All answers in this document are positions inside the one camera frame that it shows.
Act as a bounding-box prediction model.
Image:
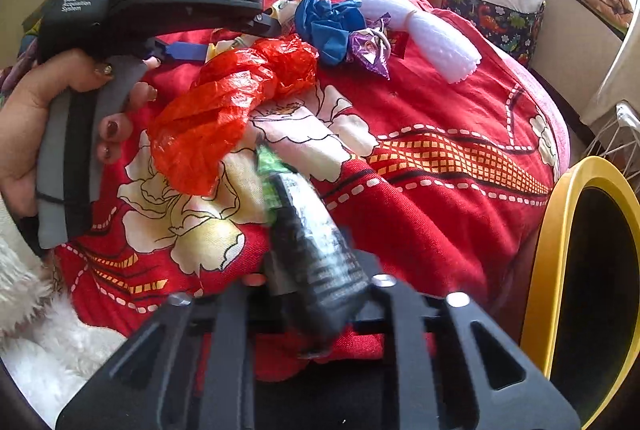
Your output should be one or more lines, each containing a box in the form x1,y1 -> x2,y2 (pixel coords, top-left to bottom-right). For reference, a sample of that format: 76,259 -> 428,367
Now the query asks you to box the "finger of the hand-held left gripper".
150,37 -> 212,63
250,6 -> 282,36

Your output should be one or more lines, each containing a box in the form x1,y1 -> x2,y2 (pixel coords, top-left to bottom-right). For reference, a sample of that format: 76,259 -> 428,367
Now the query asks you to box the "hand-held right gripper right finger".
357,275 -> 582,430

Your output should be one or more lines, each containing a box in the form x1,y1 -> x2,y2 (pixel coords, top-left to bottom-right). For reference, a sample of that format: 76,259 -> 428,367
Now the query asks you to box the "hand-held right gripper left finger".
55,286 -> 257,430

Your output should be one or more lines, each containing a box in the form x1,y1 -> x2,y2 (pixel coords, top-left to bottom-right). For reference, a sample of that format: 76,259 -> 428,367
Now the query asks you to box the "blue plastic bag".
294,0 -> 367,66

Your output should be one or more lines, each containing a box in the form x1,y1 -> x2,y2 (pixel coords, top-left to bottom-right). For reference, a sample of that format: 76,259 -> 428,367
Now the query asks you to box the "red plastic bag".
147,34 -> 321,197

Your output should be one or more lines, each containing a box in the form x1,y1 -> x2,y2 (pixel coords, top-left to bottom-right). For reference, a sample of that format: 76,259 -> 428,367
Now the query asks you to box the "purple candy wrapper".
349,16 -> 392,81

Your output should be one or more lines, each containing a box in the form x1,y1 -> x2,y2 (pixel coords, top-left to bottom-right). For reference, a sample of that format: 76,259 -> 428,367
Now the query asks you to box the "black green snack packet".
254,144 -> 372,357

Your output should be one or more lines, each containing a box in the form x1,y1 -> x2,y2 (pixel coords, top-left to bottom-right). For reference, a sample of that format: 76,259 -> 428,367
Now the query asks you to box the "yellow trash bin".
519,155 -> 640,430

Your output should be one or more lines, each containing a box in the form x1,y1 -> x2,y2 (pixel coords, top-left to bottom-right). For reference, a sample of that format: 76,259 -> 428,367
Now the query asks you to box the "white foam net sleeve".
349,0 -> 484,85

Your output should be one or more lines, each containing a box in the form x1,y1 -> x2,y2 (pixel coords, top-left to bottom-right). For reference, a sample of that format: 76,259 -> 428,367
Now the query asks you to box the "person's left hand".
0,48 -> 161,218

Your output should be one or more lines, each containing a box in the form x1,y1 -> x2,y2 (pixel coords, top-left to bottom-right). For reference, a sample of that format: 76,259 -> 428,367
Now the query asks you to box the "red floral bedspread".
50,0 -> 572,385

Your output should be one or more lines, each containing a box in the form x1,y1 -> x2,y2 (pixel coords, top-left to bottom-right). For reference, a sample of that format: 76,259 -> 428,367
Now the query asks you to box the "small red wrapper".
389,32 -> 410,59

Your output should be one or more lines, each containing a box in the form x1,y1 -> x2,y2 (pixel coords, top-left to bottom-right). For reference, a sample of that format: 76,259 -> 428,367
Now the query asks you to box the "white fluffy garment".
0,210 -> 128,421

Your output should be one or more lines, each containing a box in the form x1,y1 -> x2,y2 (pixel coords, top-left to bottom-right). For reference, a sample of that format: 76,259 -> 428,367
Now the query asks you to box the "dinosaur print storage bin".
439,0 -> 547,66

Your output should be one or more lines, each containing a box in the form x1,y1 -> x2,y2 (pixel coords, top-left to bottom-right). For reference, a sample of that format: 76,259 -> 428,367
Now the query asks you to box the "white wire basket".
575,102 -> 640,193

